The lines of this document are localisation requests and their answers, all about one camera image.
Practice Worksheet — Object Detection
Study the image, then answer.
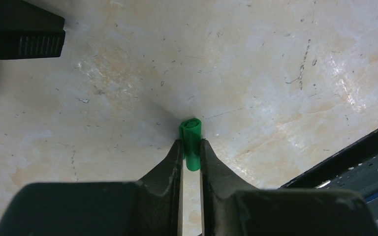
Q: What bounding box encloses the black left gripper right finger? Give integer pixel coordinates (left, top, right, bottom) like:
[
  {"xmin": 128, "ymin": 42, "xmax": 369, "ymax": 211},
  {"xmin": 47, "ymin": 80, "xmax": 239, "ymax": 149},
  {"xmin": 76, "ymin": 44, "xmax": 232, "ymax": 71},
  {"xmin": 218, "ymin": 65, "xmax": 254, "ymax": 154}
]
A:
[{"xmin": 199, "ymin": 140, "xmax": 378, "ymax": 236}]

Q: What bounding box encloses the green marker cap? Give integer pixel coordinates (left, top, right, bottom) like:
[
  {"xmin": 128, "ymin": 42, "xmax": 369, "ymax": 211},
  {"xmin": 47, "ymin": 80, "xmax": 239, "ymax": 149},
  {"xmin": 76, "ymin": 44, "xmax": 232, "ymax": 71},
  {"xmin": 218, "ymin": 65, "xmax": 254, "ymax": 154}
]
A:
[{"xmin": 179, "ymin": 118, "xmax": 202, "ymax": 172}]

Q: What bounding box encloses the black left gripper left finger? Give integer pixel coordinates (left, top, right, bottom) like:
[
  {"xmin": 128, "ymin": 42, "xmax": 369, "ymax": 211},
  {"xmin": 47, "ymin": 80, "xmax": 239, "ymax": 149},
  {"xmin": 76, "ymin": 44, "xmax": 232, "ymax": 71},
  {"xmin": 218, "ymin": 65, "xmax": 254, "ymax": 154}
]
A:
[{"xmin": 0, "ymin": 140, "xmax": 183, "ymax": 236}]

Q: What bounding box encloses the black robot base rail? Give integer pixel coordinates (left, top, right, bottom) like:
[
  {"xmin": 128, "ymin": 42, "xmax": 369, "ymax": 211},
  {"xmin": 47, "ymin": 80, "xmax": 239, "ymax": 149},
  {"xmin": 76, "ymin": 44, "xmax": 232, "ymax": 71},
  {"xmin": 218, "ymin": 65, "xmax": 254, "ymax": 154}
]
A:
[{"xmin": 282, "ymin": 129, "xmax": 378, "ymax": 220}]

